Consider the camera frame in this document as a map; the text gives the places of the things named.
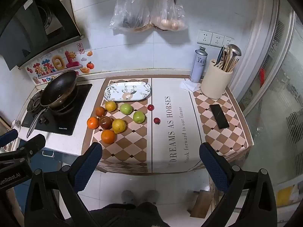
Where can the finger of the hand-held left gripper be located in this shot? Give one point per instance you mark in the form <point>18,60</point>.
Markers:
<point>9,135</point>
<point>33,144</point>

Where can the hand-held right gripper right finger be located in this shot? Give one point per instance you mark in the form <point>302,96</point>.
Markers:
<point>213,165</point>

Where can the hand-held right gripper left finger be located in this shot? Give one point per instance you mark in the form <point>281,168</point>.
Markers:
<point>91,160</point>

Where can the large orange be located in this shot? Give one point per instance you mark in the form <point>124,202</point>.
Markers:
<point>108,136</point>

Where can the small orange tangerine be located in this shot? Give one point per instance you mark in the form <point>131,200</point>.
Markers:
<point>92,123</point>

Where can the brownish apple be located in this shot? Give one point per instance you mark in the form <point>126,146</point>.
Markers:
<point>105,122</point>

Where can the yellow citrus fruit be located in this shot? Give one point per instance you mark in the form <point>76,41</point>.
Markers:
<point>118,125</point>
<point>110,106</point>

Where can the dark brown orange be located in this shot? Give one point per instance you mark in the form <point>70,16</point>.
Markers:
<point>100,111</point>

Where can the green apple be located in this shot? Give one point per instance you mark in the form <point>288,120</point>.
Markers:
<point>126,108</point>
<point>138,117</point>

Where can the red cherry tomato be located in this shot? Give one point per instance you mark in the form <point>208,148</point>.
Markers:
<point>156,120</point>
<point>150,107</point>

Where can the floral oval plate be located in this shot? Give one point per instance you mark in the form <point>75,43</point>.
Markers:
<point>127,91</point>

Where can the blue cabinet drawer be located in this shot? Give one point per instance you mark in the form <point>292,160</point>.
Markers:
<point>62,159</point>

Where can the wooden stool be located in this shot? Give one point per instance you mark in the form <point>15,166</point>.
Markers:
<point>201,204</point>

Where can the black gas stove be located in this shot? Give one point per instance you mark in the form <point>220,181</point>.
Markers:
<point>68,120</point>

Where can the black smartphone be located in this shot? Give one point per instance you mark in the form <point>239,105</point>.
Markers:
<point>219,116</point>

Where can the grey slipper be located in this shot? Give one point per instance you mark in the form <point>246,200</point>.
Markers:
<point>128,196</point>
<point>152,196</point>

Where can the black frying pan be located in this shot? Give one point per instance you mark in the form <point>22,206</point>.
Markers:
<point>59,87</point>

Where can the person's dark trousers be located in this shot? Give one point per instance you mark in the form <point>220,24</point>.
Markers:
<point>127,215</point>

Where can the yellow bag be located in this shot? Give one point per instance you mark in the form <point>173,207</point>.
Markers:
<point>284,195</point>

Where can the cream utensil holder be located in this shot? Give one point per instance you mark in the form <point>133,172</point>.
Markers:
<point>215,82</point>

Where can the white tissue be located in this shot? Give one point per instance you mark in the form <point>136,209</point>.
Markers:
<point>189,85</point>

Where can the glass sliding door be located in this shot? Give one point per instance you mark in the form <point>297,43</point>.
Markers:
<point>272,87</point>

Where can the grey spray can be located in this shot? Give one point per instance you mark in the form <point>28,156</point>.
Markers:
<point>198,63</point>

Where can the bundle of chopsticks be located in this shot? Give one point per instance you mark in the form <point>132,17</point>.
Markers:
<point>228,61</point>

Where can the black range hood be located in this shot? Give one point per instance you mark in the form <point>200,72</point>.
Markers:
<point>23,28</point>

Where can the metal ladle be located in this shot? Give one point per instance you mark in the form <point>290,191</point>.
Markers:
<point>234,50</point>

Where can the clear plastic bag of eggs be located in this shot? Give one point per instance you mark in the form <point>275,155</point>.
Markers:
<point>168,16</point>

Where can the colourful wall sticker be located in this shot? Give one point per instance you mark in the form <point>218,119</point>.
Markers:
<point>56,62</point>

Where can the white wall socket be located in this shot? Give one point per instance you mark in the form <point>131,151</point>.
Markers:
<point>217,39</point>
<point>204,37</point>
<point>228,42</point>

